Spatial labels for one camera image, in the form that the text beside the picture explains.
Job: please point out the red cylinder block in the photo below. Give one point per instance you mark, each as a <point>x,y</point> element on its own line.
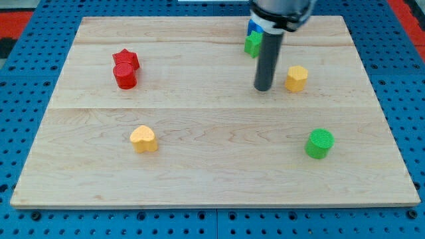
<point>124,74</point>

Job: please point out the yellow hexagon block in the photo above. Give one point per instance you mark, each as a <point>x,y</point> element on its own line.
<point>296,78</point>

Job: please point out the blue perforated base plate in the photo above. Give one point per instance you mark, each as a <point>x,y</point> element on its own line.
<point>394,67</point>

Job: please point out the blue block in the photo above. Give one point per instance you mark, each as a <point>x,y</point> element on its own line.
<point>252,26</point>

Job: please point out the red star block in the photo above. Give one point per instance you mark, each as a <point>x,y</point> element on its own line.
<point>125,56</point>

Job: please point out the yellow heart block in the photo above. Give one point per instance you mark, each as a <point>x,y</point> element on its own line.
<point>143,139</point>

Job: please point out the light wooden board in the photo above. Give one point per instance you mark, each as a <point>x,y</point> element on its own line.
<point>221,143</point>

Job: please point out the green cylinder block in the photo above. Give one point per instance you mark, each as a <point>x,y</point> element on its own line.
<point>320,141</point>

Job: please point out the dark grey pointer rod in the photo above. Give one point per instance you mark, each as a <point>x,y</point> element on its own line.
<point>267,61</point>

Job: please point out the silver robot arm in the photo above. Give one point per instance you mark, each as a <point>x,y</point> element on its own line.
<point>278,16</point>

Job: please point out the green star block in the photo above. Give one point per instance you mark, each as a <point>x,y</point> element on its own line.
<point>253,43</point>

